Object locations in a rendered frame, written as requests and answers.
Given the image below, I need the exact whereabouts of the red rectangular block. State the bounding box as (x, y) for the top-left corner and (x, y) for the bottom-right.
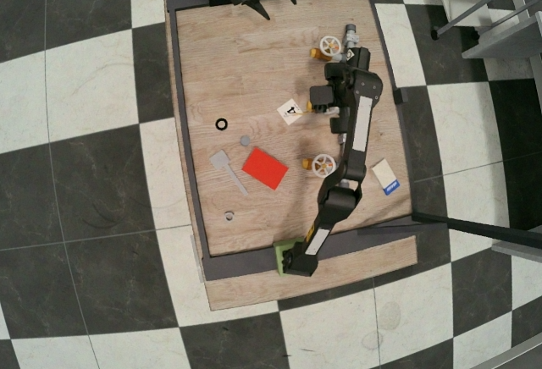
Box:
(242, 148), (289, 190)

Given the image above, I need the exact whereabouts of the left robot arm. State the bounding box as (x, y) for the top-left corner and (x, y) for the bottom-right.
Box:
(281, 47), (384, 277)

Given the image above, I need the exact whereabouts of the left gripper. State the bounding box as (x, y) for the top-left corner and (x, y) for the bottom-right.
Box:
(324, 63), (349, 134)

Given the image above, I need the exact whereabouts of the black diagonal bar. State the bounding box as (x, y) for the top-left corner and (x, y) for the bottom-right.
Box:
(357, 212), (542, 250)

